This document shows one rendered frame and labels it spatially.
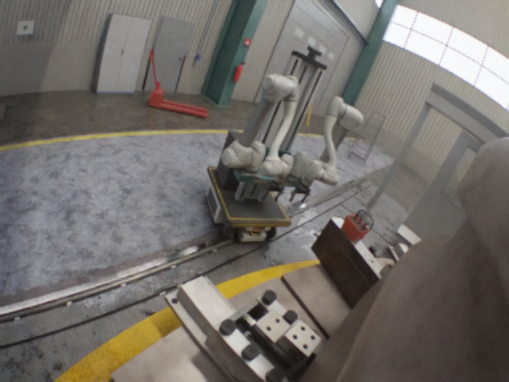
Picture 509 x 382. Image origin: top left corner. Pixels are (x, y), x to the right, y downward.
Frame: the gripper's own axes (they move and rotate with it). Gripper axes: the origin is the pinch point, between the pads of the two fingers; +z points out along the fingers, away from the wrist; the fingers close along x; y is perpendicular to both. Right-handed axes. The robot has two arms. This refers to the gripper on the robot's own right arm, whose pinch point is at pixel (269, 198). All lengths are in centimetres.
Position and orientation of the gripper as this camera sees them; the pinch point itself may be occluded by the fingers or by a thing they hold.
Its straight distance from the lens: 182.1
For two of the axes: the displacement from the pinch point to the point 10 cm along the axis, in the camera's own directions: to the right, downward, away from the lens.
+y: -3.5, -5.9, 7.2
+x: -8.7, -0.7, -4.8
